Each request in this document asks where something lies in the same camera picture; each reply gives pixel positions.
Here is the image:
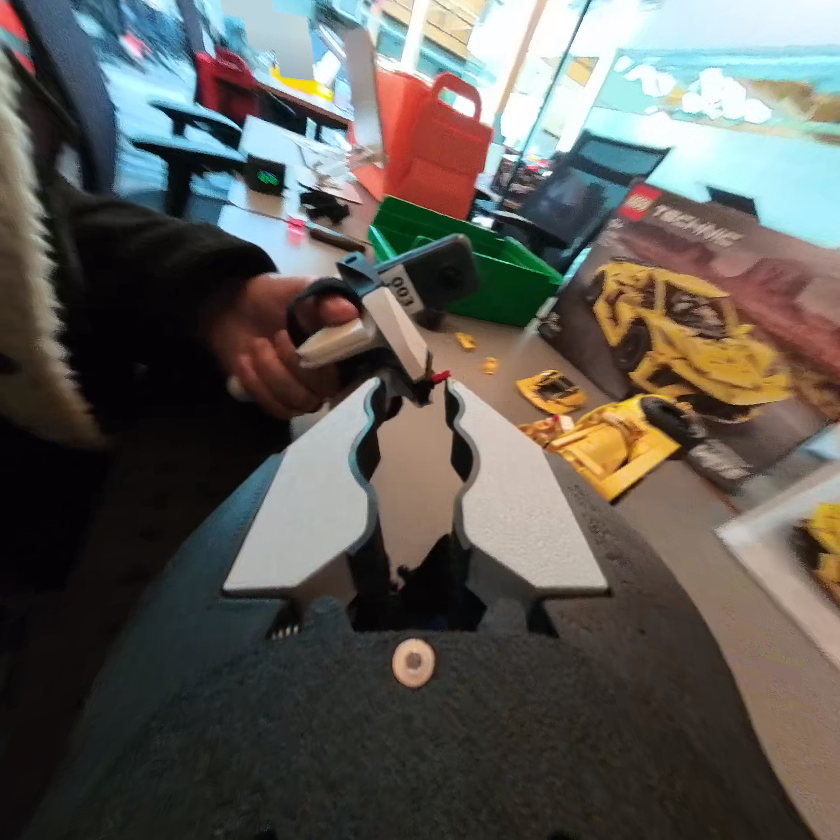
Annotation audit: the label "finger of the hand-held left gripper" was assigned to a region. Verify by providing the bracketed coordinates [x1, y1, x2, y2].
[363, 287, 433, 388]
[375, 360, 435, 408]

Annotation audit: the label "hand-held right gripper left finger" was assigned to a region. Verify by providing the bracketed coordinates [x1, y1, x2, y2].
[222, 378, 388, 601]

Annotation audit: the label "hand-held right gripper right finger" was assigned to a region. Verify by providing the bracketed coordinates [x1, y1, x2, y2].
[445, 379, 611, 601]

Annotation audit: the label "yellow toy brick car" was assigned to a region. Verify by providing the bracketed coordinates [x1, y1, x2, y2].
[518, 394, 708, 503]

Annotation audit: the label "person's left forearm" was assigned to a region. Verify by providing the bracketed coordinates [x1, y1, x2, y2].
[52, 190, 278, 427]

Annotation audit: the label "desk lamp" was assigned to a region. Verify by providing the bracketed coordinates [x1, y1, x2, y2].
[340, 26, 389, 173]

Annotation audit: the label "person's left hand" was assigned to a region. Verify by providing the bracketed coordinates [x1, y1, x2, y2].
[210, 274, 362, 419]

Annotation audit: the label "green plastic bin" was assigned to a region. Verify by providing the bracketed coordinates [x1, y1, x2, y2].
[367, 196, 565, 328]

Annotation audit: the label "red plastic carry case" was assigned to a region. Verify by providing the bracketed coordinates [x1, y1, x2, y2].
[348, 71, 494, 221]

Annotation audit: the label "yellow brick hood panel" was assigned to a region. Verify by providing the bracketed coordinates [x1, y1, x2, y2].
[515, 369, 587, 416]

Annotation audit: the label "small black object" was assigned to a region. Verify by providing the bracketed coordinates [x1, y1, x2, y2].
[300, 189, 350, 224]

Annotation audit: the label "black office chair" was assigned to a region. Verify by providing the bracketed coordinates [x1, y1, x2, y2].
[131, 98, 249, 217]
[492, 130, 672, 271]

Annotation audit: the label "black device green lights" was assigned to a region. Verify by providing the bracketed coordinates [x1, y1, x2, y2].
[246, 155, 287, 196]

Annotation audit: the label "white paper sheet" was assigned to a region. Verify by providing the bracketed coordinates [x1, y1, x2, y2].
[236, 115, 311, 173]

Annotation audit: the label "toy car instruction booklet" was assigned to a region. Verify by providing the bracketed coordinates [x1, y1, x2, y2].
[715, 459, 840, 670]

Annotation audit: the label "dark red bag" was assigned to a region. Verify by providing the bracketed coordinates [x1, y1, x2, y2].
[193, 49, 261, 127]

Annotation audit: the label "toy car set box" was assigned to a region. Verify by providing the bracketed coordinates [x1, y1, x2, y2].
[538, 177, 840, 500]

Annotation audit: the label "person's fleece jacket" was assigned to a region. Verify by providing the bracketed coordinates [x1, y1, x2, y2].
[0, 46, 111, 454]

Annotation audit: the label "landscape wall poster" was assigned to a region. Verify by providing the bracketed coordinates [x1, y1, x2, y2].
[591, 46, 840, 147]

